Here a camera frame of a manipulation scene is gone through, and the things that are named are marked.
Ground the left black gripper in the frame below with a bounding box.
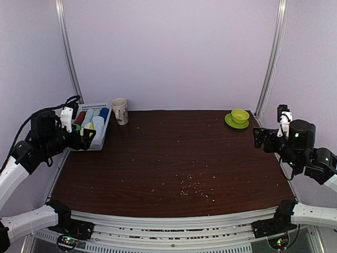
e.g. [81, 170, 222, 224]
[41, 124, 95, 157]

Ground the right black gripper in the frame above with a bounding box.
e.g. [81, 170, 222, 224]
[253, 128, 301, 171]

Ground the yellow green patterned towel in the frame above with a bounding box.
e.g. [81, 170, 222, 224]
[82, 122, 96, 139]

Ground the light blue towel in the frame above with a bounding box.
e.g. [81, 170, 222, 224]
[81, 109, 94, 128]
[92, 116, 105, 142]

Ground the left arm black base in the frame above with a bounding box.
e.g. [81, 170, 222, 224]
[48, 219, 94, 240]

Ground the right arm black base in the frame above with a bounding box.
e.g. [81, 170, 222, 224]
[251, 218, 297, 239]

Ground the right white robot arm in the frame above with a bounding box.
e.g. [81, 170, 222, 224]
[253, 119, 336, 233]

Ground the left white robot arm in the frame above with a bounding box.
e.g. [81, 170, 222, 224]
[1, 107, 96, 252]

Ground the rolled brown towel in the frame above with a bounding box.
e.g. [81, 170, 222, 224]
[74, 111, 86, 126]

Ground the green cup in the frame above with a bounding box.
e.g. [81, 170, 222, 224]
[231, 109, 250, 124]

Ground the white plastic basket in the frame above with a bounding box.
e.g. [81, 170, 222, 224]
[72, 102, 113, 151]

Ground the rolled light blue towel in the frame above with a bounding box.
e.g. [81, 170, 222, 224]
[81, 109, 94, 128]

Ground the rolled dark blue towel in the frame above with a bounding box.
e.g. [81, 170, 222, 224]
[99, 108, 110, 122]

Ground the green saucer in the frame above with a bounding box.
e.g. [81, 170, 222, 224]
[224, 112, 250, 130]

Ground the beige ceramic mug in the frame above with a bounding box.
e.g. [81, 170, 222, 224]
[111, 98, 128, 125]

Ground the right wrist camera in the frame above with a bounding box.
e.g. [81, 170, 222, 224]
[277, 104, 293, 138]

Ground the aluminium front rail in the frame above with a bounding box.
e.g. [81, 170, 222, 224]
[72, 208, 275, 252]

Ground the right aluminium frame post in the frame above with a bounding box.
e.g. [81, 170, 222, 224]
[255, 0, 288, 119]

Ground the aluminium frame post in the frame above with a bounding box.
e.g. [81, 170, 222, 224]
[55, 0, 84, 104]
[255, 0, 288, 119]

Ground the left aluminium frame post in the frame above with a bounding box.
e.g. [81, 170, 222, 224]
[55, 0, 84, 104]

